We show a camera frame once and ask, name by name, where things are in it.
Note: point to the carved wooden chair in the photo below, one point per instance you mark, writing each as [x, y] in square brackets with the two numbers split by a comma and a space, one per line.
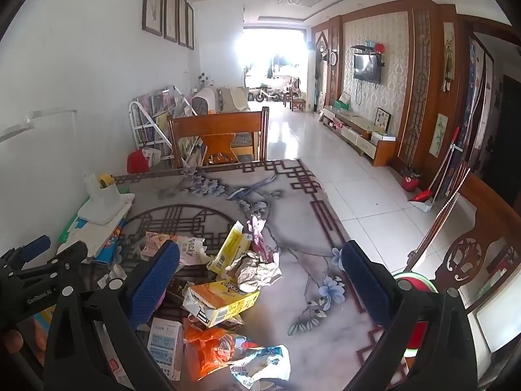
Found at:
[490, 250]

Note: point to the pink foil snack wrapper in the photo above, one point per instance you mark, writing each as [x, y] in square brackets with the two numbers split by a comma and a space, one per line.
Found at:
[260, 248]

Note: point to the wooden tv cabinet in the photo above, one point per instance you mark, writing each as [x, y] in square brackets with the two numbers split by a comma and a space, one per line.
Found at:
[361, 134]

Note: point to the yellow tape roll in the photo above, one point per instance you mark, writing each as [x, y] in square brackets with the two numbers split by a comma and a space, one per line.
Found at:
[106, 180]

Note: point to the red dustpan and broom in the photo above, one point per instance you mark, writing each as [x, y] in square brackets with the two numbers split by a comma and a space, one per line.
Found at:
[425, 200]

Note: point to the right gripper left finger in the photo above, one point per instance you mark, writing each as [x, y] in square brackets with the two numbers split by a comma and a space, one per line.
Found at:
[75, 358]

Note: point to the framed art on cabinet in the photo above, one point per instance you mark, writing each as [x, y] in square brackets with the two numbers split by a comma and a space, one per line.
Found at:
[382, 120]

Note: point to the wall mounted television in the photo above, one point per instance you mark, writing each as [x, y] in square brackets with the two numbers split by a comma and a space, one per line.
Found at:
[367, 67]

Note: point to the dark brown cigarette box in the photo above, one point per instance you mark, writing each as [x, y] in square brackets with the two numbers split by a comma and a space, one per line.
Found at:
[176, 290]

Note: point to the red bag on floor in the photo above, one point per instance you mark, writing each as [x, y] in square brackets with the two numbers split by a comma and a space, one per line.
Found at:
[142, 160]

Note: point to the white magazine rack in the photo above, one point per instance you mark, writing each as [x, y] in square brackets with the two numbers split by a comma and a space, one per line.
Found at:
[149, 116]

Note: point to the printed paper ball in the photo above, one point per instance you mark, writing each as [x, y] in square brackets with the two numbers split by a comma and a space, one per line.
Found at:
[251, 272]

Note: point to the orange plastic bag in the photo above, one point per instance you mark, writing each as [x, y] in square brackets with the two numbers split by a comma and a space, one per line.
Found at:
[211, 349]

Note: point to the framed picture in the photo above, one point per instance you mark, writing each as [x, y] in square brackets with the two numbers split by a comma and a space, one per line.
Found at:
[152, 16]
[190, 27]
[182, 22]
[170, 20]

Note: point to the person's left hand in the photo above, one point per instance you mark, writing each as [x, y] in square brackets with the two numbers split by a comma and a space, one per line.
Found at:
[14, 341]

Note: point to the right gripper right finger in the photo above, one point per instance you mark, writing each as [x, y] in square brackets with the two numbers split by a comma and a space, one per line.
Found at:
[445, 359]

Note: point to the red small trash bin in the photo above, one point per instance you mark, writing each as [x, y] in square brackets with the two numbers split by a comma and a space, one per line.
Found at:
[410, 181]

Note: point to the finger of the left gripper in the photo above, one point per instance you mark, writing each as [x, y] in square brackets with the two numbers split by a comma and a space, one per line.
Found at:
[34, 249]

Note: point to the blue white snack bag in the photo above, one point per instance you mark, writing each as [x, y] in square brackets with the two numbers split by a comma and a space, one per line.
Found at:
[272, 363]

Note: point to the yellow torn carton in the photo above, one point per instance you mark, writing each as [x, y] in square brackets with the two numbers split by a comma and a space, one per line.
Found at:
[234, 246]

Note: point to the white blue milk carton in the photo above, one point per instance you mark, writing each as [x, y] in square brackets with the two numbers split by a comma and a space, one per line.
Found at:
[166, 346]

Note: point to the yellow cardboard box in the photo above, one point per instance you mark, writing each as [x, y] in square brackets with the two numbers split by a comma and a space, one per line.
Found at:
[215, 302]

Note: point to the white lamp head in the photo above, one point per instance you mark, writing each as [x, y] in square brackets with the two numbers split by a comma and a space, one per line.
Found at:
[29, 122]

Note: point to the pink strawberry Pocky box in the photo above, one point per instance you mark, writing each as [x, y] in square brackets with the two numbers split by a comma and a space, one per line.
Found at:
[193, 251]

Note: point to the stack of books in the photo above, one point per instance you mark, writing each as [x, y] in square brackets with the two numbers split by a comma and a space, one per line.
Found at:
[95, 237]

